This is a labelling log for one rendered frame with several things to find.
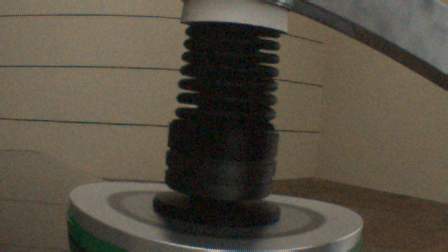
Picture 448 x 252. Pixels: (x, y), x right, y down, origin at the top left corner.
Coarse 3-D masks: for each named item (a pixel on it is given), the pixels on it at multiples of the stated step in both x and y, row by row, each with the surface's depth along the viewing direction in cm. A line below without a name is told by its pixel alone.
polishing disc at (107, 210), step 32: (96, 192) 44; (128, 192) 47; (160, 192) 49; (96, 224) 35; (128, 224) 36; (160, 224) 38; (192, 224) 39; (288, 224) 41; (320, 224) 41; (352, 224) 40
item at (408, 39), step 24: (312, 0) 35; (336, 0) 35; (360, 0) 34; (384, 0) 34; (408, 0) 33; (432, 0) 33; (336, 24) 46; (360, 24) 34; (384, 24) 34; (408, 24) 34; (432, 24) 33; (384, 48) 41; (408, 48) 34; (432, 48) 33; (432, 72) 38
